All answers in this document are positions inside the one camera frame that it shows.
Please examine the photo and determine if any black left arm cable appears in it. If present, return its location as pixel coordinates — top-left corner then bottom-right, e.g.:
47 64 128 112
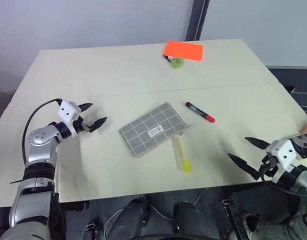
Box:
21 98 63 165

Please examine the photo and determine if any dark rounded shape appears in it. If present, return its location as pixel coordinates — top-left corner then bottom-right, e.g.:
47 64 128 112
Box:
172 201 216 238
107 196 152 240

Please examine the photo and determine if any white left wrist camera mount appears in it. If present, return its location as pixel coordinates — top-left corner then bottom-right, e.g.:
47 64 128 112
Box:
57 100 82 138

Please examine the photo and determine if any black table frame leg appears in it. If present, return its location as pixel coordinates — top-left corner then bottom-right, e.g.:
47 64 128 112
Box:
221 192 251 240

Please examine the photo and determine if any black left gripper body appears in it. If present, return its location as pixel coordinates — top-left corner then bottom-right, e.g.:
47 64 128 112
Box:
73 115 93 134

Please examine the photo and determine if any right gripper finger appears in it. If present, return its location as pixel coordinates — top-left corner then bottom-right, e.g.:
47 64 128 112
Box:
228 153 260 181
244 136 271 151

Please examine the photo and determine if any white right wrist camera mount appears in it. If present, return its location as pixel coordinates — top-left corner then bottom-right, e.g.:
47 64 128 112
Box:
265 139 304 183

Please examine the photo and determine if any orange paper sheet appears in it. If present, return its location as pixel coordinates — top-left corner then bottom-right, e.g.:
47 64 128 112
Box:
162 40 205 63

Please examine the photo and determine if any black table frame bracket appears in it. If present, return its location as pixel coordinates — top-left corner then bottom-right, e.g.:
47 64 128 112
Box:
58 199 91 213

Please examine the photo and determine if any black vertical wall post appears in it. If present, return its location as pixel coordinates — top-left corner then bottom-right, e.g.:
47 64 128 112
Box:
185 0 211 41

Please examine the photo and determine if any white floor cable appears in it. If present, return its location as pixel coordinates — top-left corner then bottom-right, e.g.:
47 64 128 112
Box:
103 186 211 237

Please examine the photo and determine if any grey trouser leg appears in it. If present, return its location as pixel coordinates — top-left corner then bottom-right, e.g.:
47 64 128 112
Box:
228 199 307 240

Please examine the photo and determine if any red marker pen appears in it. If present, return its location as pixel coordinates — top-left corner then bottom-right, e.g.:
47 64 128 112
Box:
184 101 217 124

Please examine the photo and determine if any yellow highlighter pen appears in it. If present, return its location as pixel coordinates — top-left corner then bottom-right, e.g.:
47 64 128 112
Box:
171 136 194 175

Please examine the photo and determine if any green round object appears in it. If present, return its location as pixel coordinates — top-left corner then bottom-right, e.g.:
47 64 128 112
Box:
170 56 185 69

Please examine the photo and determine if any grey checked pencil pouch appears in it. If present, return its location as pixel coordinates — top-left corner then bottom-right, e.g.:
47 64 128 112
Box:
118 101 197 159

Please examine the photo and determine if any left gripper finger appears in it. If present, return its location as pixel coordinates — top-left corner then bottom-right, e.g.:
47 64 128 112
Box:
89 116 108 133
77 102 94 114

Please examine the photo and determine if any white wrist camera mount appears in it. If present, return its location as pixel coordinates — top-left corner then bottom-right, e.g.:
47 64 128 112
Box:
265 139 304 183
57 100 82 138

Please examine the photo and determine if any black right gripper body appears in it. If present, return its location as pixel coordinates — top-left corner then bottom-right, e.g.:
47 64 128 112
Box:
257 154 280 181

